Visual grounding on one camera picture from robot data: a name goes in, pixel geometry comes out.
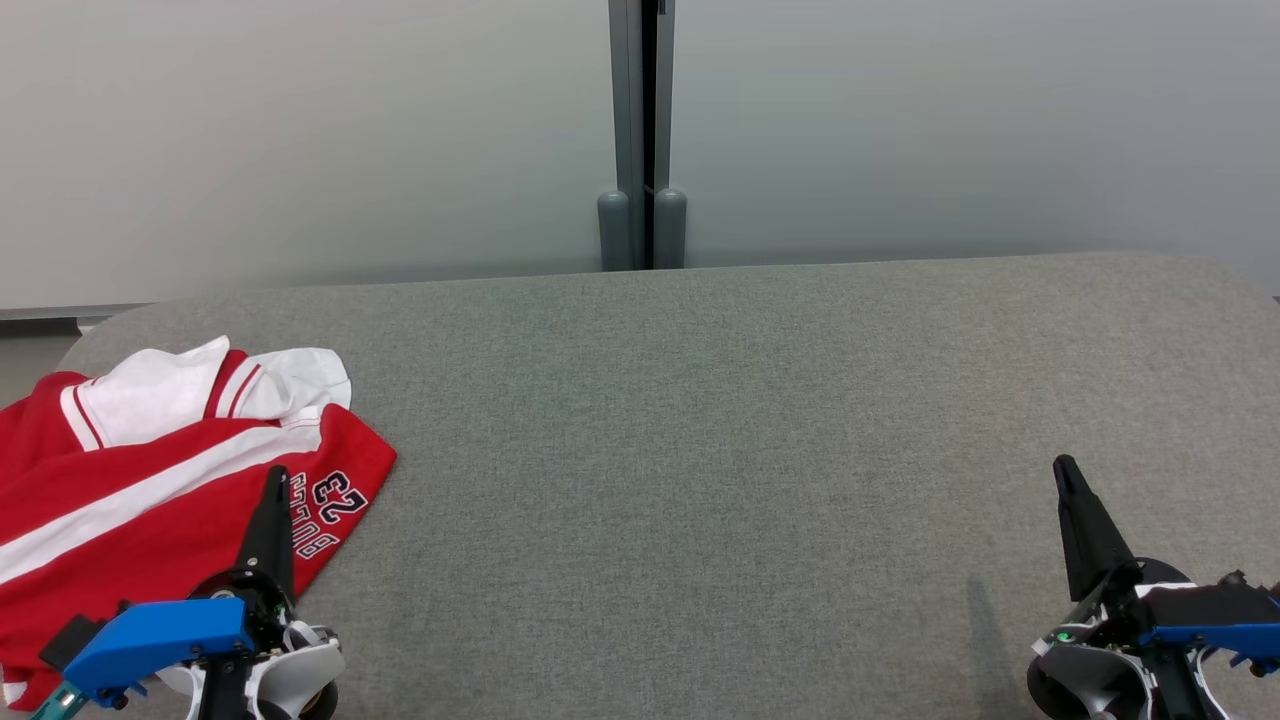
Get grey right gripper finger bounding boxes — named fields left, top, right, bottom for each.
left=1053, top=455, right=1143, bottom=604

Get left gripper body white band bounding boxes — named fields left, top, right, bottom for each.
left=195, top=570, right=347, bottom=720

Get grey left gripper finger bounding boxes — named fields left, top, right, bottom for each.
left=237, top=465, right=297, bottom=603

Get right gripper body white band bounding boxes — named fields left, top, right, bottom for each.
left=1028, top=558, right=1231, bottom=720

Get red white-striped basketball shorts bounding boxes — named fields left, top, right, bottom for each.
left=0, top=335, right=399, bottom=713

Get blue right camera mount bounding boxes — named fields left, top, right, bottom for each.
left=1140, top=622, right=1280, bottom=676

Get teal left camera connector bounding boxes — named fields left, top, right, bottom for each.
left=28, top=683, right=89, bottom=720

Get grey partition base rail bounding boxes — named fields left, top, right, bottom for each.
left=0, top=303, right=153, bottom=322

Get grey rounded post foot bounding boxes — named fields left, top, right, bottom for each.
left=597, top=189, right=634, bottom=272
left=652, top=187, right=689, bottom=270

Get grey metal partition post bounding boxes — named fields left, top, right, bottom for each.
left=608, top=0, right=677, bottom=271

